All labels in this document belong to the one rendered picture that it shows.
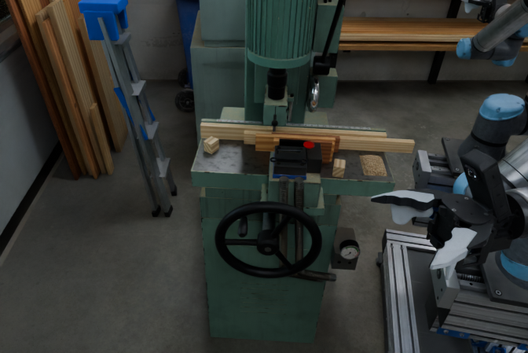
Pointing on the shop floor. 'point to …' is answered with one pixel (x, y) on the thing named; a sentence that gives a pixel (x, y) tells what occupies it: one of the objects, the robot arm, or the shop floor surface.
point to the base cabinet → (262, 288)
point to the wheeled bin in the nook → (186, 11)
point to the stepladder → (129, 90)
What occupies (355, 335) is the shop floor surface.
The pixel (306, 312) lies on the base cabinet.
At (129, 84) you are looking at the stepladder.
